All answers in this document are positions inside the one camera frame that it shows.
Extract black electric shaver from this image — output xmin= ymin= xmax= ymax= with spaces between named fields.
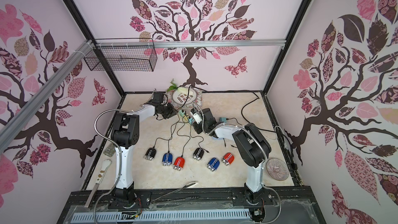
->
xmin=192 ymin=147 xmax=205 ymax=161
xmin=144 ymin=147 xmax=157 ymax=161

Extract red electric shaver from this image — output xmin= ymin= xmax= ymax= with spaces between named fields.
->
xmin=173 ymin=157 xmax=185 ymax=171
xmin=221 ymin=152 xmax=235 ymax=166

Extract blue electric shaver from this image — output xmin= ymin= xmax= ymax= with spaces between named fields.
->
xmin=162 ymin=152 xmax=173 ymax=166
xmin=207 ymin=157 xmax=220 ymax=172

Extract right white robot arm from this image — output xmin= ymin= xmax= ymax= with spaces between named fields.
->
xmin=190 ymin=108 xmax=272 ymax=193

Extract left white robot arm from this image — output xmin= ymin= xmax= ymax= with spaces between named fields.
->
xmin=110 ymin=92 xmax=177 ymax=190

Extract white plate with red print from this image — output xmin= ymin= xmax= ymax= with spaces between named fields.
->
xmin=172 ymin=88 xmax=199 ymax=105

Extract beige power strip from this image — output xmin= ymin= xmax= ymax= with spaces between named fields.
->
xmin=178 ymin=109 xmax=193 ymax=125

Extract green leaf sprig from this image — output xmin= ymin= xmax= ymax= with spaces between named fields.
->
xmin=166 ymin=80 xmax=179 ymax=92

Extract pale green vegetable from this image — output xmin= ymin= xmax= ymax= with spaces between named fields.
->
xmin=177 ymin=87 xmax=189 ymax=95

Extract glass spice jar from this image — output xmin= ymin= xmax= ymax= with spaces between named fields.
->
xmin=103 ymin=144 xmax=116 ymax=158

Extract metal tongs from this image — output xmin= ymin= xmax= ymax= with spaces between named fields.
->
xmin=150 ymin=181 xmax=200 ymax=204

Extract thin black strip cable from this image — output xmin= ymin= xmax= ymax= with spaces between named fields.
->
xmin=176 ymin=88 xmax=262 ymax=113

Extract thick black power cable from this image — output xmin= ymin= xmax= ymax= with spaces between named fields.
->
xmin=240 ymin=91 xmax=277 ymax=134

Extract black wire basket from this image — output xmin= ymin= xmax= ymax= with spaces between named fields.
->
xmin=84 ymin=37 xmax=158 ymax=72

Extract white slotted cable duct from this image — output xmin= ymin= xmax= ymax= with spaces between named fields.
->
xmin=69 ymin=208 xmax=251 ymax=224

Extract aluminium rail back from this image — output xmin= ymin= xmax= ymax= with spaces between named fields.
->
xmin=95 ymin=39 xmax=287 ymax=48

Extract aluminium rail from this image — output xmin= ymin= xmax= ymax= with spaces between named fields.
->
xmin=1 ymin=40 xmax=94 ymax=153
xmin=95 ymin=39 xmax=287 ymax=48

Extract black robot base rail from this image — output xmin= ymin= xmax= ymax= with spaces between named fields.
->
xmin=58 ymin=183 xmax=325 ymax=224

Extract aluminium rail left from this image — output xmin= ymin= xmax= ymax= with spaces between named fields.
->
xmin=1 ymin=40 xmax=94 ymax=153

